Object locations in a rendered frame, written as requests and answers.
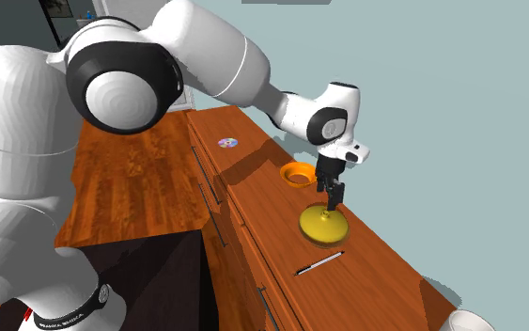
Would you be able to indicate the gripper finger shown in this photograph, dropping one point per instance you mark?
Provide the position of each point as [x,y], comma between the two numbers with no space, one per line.
[335,195]
[321,184]

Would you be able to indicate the white cup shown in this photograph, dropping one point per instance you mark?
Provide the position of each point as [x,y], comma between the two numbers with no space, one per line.
[468,322]

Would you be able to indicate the yellow domed lid with knob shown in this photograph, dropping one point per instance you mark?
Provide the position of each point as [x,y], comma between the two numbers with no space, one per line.
[324,228]

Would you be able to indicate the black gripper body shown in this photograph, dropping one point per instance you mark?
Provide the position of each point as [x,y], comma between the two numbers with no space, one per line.
[329,167]

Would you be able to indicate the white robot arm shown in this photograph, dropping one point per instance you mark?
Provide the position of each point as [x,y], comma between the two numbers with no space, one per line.
[200,50]

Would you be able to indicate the white pen with black tip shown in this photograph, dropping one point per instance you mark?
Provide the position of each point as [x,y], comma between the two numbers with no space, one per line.
[319,263]

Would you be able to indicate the shiny compact disc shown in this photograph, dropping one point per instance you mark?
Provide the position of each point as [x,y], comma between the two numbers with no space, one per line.
[228,142]

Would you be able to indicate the dark robot stand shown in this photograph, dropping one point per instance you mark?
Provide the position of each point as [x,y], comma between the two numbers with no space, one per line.
[163,275]

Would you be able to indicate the brown wooden dresser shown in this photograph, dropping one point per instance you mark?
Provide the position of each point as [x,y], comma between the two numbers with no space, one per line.
[291,298]

